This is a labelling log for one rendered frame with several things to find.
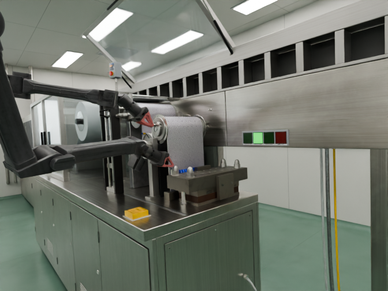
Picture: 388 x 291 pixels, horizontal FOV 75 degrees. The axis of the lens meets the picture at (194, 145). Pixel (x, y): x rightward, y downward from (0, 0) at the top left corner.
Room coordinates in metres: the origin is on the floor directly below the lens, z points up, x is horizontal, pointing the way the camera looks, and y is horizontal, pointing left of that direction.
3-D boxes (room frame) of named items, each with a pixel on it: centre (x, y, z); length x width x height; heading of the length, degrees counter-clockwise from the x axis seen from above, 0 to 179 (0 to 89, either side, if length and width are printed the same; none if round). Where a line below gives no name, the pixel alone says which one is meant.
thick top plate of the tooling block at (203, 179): (1.24, -0.07, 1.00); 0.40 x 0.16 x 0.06; 131
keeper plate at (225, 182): (1.18, -0.14, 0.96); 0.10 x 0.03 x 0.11; 131
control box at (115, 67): (1.71, 0.51, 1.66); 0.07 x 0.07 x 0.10; 49
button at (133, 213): (1.00, 0.24, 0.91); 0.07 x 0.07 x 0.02; 41
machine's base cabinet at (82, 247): (2.02, 0.75, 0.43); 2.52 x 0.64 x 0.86; 41
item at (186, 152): (1.31, 0.04, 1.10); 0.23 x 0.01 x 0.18; 131
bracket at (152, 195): (1.27, 0.22, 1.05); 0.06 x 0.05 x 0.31; 131
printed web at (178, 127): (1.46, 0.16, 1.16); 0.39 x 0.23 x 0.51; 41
